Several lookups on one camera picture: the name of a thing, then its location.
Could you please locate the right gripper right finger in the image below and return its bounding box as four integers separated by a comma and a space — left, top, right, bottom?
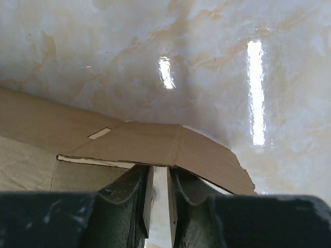
170, 168, 227, 247

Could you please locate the brown cardboard box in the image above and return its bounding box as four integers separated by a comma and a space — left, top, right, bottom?
1, 89, 255, 195

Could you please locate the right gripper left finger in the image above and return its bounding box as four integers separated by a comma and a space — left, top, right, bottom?
97, 164, 153, 247

